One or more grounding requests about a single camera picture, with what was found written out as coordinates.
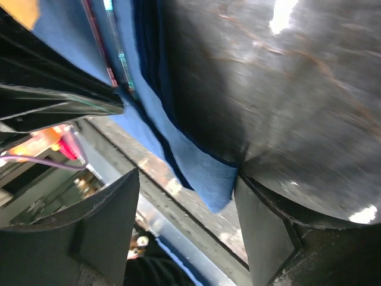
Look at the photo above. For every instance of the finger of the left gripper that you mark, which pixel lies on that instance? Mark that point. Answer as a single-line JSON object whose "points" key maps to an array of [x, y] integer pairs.
{"points": [[52, 71]]}

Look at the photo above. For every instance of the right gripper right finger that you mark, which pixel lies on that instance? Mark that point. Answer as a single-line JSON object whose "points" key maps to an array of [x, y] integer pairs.
{"points": [[288, 244]]}

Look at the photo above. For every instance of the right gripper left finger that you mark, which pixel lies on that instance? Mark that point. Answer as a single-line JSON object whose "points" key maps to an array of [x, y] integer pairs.
{"points": [[84, 244]]}

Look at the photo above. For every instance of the purple metal fork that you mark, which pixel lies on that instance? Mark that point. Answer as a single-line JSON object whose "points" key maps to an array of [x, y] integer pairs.
{"points": [[100, 41]]}

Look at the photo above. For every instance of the iridescent gold spoon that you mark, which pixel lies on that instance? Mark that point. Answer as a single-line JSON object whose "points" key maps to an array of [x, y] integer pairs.
{"points": [[111, 22]]}

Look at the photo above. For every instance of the blue paper napkin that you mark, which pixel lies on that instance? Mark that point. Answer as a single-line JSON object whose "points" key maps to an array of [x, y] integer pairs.
{"points": [[149, 113]]}

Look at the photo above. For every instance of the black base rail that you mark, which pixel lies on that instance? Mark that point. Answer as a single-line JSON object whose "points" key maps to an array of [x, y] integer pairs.
{"points": [[210, 242]]}

